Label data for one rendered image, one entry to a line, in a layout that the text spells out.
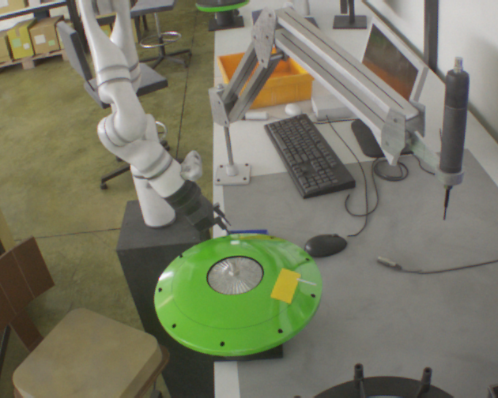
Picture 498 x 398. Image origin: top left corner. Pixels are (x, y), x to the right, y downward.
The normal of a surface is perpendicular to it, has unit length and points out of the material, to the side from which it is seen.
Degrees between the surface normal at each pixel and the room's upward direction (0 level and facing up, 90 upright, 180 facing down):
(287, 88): 94
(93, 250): 0
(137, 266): 90
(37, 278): 90
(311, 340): 0
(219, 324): 21
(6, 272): 90
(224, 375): 0
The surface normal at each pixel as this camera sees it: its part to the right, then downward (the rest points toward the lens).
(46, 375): -0.11, -0.82
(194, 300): -0.29, -0.69
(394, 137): -0.83, 0.39
